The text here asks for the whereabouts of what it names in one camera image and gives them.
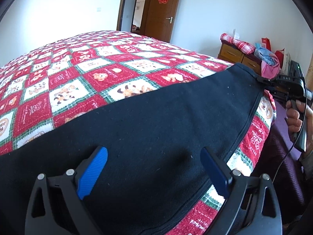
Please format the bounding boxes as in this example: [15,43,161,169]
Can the red checkered printed bed sheet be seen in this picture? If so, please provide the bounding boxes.
[0,30,277,235]

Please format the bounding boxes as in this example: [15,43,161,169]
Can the brown wooden door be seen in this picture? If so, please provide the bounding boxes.
[145,0,184,43]

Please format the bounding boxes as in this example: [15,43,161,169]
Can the black cable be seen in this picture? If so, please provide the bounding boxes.
[271,88,308,183]

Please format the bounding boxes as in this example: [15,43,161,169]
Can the wooden cabinet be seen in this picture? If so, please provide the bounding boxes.
[218,43,263,75]

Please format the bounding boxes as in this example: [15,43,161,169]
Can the brown door frame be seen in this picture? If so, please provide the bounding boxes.
[116,0,156,33]

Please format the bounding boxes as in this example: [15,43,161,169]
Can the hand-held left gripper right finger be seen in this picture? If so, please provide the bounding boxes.
[200,147,283,235]

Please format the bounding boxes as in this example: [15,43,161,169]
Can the black pants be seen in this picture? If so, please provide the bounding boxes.
[0,63,266,235]

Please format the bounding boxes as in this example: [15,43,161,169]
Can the person's purple clothing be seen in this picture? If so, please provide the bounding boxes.
[249,95,313,227]

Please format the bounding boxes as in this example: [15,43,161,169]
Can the red plaid cloth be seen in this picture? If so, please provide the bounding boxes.
[220,33,256,54]

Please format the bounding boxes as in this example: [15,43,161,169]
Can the pink cloth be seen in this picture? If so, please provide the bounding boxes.
[261,54,280,79]

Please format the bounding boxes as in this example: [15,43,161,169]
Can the black device with green light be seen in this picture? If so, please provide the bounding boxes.
[290,61,306,77]

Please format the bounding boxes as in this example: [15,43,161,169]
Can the blue cloth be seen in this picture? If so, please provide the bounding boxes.
[254,47,275,66]

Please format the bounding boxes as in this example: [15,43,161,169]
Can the person's right hand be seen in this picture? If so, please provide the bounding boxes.
[285,100,313,161]

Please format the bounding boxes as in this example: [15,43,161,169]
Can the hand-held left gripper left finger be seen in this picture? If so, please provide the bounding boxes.
[24,146,108,235]

